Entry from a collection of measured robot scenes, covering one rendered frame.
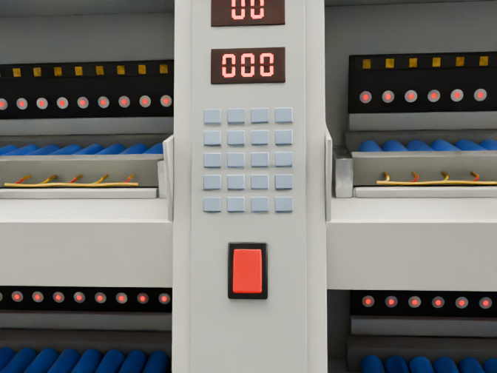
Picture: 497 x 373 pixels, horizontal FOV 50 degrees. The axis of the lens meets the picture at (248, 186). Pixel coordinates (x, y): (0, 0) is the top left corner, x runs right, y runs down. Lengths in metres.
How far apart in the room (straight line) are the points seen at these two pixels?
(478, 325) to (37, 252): 0.37
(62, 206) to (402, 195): 0.23
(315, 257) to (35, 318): 0.32
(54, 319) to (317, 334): 0.30
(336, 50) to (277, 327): 0.31
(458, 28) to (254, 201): 0.33
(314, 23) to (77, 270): 0.22
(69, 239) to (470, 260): 0.25
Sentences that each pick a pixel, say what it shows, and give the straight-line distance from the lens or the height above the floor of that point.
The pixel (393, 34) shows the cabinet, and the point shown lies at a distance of 0.56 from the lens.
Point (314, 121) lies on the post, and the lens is 0.33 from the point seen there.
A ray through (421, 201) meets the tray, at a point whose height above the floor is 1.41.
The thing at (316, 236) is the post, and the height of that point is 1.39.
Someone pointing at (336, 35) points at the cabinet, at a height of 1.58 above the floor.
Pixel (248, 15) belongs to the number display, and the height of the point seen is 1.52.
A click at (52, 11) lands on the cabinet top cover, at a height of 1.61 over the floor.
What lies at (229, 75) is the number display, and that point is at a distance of 0.33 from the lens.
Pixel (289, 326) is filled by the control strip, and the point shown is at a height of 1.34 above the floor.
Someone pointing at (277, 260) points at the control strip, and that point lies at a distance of 0.32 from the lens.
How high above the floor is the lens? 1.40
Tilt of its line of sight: 3 degrees up
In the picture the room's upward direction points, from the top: straight up
